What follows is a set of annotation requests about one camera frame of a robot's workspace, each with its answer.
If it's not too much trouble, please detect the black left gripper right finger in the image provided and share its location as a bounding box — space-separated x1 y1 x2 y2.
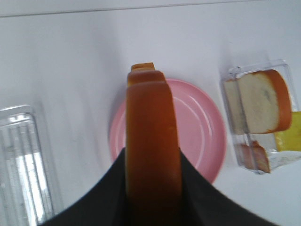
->
179 149 301 226

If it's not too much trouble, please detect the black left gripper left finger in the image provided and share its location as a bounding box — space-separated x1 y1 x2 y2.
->
43 148 130 226

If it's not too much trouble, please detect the bread slice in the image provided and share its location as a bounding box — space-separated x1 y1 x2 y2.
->
125 63 182 226
223 69 292 135

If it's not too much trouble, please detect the bacon strip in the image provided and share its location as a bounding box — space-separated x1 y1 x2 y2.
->
238 141 271 173

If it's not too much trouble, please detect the pink round plate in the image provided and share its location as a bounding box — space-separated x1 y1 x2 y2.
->
110 80 226 182

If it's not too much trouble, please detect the clear left plastic tray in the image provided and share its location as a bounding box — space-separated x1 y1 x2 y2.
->
0 105 54 226

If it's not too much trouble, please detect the clear plastic tray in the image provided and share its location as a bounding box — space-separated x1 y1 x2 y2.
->
0 105 54 226
221 59 301 174

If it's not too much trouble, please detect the clear right plastic tray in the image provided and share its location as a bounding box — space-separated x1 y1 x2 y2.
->
221 59 301 174

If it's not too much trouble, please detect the yellow cheese slice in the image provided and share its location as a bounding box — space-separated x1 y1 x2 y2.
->
274 112 301 152

